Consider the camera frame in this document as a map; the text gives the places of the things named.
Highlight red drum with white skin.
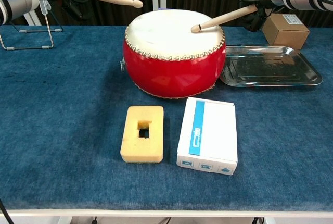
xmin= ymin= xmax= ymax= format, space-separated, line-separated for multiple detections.
xmin=122 ymin=9 xmax=226 ymax=100

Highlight metal wire stand with clips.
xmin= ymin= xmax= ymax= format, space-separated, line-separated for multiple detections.
xmin=0 ymin=0 xmax=64 ymax=51

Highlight blue fabric table mat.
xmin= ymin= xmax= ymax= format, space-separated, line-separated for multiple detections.
xmin=0 ymin=25 xmax=333 ymax=212

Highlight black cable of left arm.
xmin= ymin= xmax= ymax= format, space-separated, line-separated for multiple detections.
xmin=0 ymin=198 xmax=12 ymax=224

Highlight small brown cardboard box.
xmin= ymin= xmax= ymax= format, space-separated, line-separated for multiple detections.
xmin=262 ymin=13 xmax=310 ymax=50

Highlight rectangular metal tray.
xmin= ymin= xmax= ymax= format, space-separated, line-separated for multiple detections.
xmin=219 ymin=46 xmax=323 ymax=88

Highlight white box with blue stripe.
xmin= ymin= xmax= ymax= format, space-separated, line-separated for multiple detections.
xmin=176 ymin=97 xmax=238 ymax=177

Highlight yellow sponge with rectangular hole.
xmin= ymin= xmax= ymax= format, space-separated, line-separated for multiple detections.
xmin=120 ymin=106 xmax=164 ymax=164

